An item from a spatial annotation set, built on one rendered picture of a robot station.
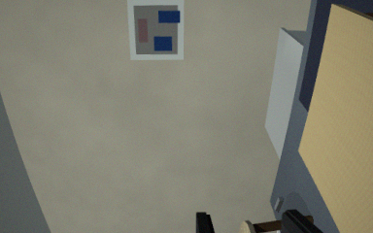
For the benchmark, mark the dark navy floor mat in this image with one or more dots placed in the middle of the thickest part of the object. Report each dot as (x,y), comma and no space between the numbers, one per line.
(317,39)

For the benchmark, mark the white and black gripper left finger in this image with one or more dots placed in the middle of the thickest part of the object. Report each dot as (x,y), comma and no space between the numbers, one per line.
(204,223)

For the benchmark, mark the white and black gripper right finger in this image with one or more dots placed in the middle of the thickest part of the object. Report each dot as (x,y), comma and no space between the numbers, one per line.
(295,222)

